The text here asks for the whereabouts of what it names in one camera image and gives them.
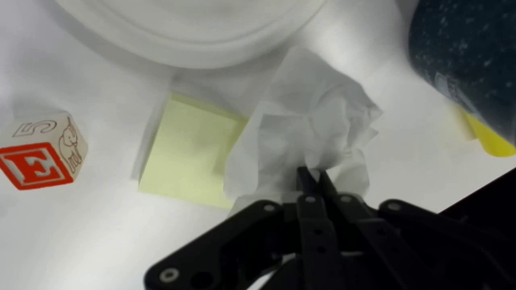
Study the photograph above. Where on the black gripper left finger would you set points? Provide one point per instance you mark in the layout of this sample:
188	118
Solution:
263	237

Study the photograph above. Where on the white paper serviette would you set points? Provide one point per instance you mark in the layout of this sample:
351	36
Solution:
309	115

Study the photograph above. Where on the dark blue mug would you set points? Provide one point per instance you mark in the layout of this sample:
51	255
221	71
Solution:
466	50

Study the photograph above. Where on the white plastic plate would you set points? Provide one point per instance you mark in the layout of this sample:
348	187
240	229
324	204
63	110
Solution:
193	34

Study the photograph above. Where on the yellow sticky note pad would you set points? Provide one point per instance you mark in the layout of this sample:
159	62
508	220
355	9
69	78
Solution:
188	152

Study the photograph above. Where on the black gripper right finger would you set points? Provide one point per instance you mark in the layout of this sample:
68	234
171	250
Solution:
469	245

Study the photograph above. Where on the yellow cylinder block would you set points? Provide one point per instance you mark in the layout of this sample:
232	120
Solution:
488	139

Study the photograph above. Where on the red letter E cube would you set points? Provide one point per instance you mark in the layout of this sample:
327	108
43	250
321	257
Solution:
42	150

